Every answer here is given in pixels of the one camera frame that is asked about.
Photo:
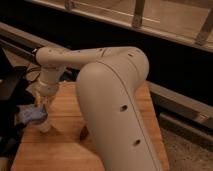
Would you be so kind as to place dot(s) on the black equipment at left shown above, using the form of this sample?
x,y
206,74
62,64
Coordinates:
x,y
13,93

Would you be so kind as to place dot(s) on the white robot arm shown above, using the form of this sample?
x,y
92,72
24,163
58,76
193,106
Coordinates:
x,y
105,89

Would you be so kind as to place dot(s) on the blue patterned cloth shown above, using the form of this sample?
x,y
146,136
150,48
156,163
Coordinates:
x,y
34,115

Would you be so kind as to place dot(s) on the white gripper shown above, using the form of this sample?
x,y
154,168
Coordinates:
x,y
45,93

